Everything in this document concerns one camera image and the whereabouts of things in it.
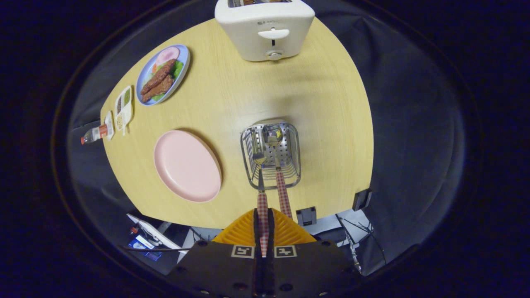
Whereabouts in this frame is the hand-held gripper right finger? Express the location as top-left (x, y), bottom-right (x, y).
top-left (267, 208), bottom-right (365, 298)

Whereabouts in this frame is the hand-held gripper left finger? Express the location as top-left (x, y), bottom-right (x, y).
top-left (168, 208), bottom-right (261, 298)

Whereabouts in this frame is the fork with red checkered handle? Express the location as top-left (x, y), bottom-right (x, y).
top-left (253, 153), bottom-right (270, 257)

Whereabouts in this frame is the spoon with red checkered handle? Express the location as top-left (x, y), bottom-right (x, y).
top-left (263, 125), bottom-right (293, 219)

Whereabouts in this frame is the pink plate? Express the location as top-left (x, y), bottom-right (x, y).
top-left (154, 130), bottom-right (222, 203)

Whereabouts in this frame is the white board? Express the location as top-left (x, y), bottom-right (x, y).
top-left (126, 213), bottom-right (183, 251)

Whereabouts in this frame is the blue box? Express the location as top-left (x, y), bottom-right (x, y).
top-left (128, 235), bottom-right (163, 262)

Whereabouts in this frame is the brown meat piece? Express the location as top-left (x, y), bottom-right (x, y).
top-left (140, 59), bottom-right (176, 95)
top-left (142, 74), bottom-right (174, 103)

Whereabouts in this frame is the white divided seasoning tray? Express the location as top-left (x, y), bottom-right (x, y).
top-left (114, 85), bottom-right (134, 135)

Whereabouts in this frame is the white square coaster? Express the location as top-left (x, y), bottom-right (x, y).
top-left (104, 111), bottom-right (115, 141)

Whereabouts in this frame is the clear bottle with red label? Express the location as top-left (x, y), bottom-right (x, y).
top-left (81, 124), bottom-right (109, 145)

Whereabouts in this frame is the blue plate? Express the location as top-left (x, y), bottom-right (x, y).
top-left (136, 44), bottom-right (190, 106)

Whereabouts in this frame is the pink ham slice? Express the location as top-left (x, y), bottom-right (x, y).
top-left (155, 46), bottom-right (181, 67)

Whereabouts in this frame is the white toaster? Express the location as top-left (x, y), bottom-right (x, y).
top-left (214, 0), bottom-right (316, 62)

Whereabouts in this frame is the metal wire cutlery basket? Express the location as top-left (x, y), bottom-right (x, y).
top-left (240, 122), bottom-right (301, 191)

